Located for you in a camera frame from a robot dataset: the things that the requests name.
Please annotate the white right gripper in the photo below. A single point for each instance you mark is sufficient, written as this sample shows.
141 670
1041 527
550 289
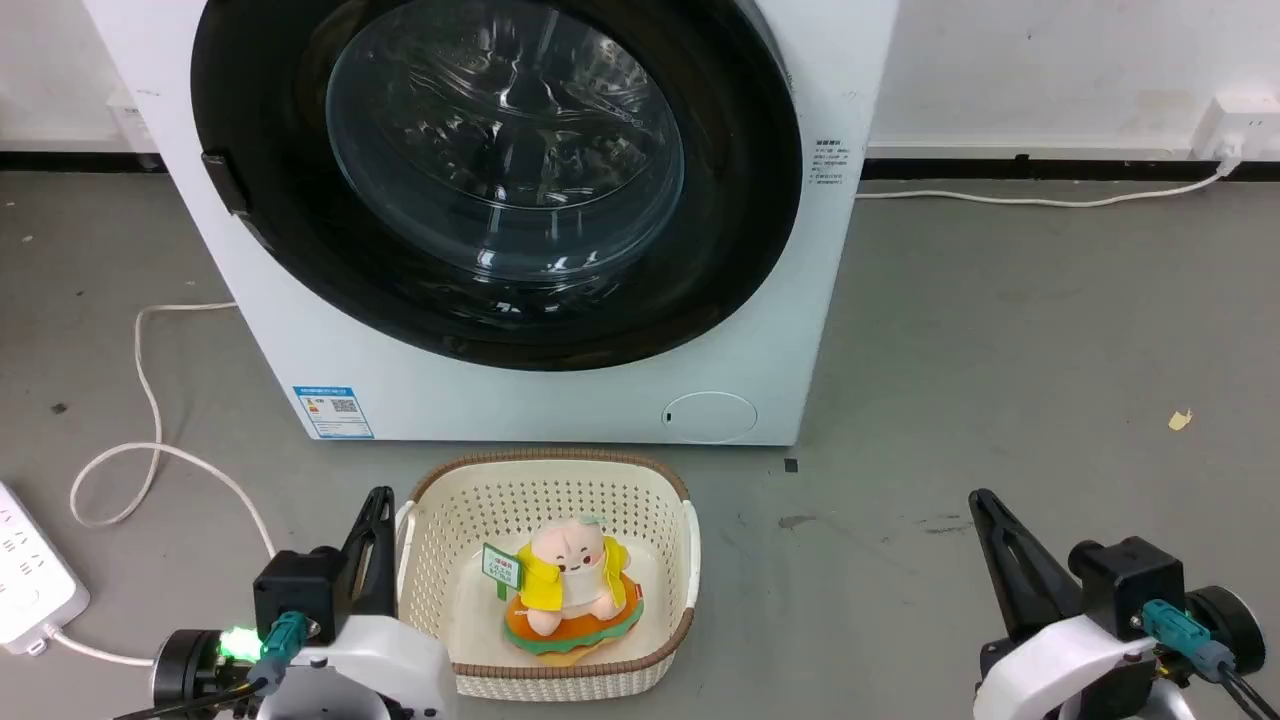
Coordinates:
1050 670

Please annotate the blue energy label sticker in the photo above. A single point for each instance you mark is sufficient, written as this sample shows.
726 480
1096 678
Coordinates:
334 412

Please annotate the black round glass washer door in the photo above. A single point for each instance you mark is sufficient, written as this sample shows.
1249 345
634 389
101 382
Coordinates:
270 120

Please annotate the small yellow paper scrap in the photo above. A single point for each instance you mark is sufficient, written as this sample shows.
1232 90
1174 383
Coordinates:
1180 420

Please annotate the white power strip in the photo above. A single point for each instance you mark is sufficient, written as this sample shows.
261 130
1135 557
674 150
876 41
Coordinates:
28 580

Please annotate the pink plush doll yellow jacket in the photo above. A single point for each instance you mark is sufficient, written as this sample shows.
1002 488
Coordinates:
570 575

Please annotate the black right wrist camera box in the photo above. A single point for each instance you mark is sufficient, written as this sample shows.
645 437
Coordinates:
1130 580

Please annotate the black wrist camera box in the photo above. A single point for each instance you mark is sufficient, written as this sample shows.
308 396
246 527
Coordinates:
298 585
1130 580

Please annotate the small black text sticker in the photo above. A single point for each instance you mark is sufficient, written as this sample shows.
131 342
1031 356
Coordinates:
831 163

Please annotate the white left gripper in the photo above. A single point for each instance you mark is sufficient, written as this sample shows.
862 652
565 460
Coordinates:
420 670

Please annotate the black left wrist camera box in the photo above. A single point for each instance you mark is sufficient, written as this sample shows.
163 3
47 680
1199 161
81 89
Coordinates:
298 585

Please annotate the cream perforated laundry basket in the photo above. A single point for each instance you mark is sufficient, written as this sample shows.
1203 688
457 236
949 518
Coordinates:
470 505

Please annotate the left robot arm green light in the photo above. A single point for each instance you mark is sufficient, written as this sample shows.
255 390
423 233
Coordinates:
185 665

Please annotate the white front-load washing machine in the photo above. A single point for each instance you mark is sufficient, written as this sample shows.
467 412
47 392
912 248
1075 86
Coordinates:
500 405

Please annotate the round white filter cover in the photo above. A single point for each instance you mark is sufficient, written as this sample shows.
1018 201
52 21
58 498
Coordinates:
712 418

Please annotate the white wall socket with plug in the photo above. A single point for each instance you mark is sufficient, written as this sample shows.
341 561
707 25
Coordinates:
1235 125

